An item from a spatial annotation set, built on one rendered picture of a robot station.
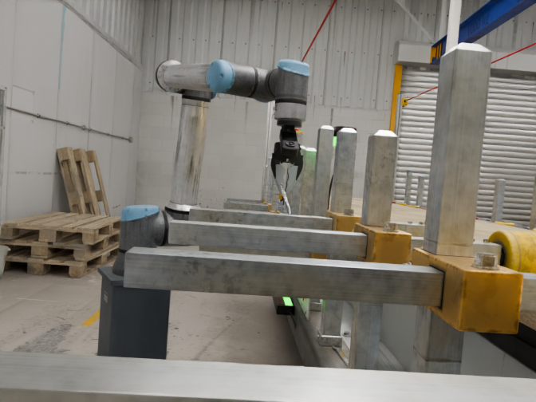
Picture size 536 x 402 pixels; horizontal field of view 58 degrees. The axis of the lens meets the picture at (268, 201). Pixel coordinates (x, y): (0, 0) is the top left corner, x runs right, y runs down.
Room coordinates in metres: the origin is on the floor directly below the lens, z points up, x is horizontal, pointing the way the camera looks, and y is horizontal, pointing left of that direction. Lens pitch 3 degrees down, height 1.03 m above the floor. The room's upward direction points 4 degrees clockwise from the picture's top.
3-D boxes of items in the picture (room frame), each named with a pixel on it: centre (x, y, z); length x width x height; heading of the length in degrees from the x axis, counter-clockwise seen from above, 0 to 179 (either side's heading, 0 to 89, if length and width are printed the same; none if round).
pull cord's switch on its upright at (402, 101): (4.09, -1.07, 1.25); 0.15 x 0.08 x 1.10; 4
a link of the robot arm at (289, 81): (1.37, -0.04, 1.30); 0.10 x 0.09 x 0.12; 32
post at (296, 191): (1.71, -0.10, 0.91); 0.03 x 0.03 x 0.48; 4
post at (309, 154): (1.46, -0.12, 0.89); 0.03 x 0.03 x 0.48; 4
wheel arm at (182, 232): (0.67, -0.12, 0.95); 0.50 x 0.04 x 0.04; 94
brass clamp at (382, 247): (0.69, -0.16, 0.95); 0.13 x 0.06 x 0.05; 4
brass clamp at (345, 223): (0.94, -0.15, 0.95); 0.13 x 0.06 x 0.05; 4
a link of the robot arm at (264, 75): (1.46, 0.03, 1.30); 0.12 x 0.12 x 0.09; 32
